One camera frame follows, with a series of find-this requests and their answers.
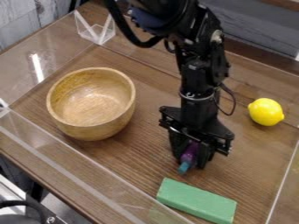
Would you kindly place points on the clear acrylic tray wall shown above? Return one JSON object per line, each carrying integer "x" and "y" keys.
{"x": 86, "y": 185}

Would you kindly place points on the yellow toy lemon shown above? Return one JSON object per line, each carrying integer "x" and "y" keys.
{"x": 266, "y": 112}

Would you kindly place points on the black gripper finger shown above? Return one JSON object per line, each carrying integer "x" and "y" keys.
{"x": 179, "y": 142}
{"x": 205, "y": 154}

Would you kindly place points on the green rectangular block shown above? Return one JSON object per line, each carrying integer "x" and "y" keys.
{"x": 197, "y": 202}

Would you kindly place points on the brown wooden bowl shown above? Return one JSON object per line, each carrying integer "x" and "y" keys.
{"x": 91, "y": 103}

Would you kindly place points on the purple toy eggplant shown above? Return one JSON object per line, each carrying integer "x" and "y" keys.
{"x": 189, "y": 158}

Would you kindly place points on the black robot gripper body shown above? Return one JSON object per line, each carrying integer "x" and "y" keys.
{"x": 195, "y": 120}

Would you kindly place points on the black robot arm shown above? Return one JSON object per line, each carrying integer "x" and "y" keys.
{"x": 189, "y": 29}

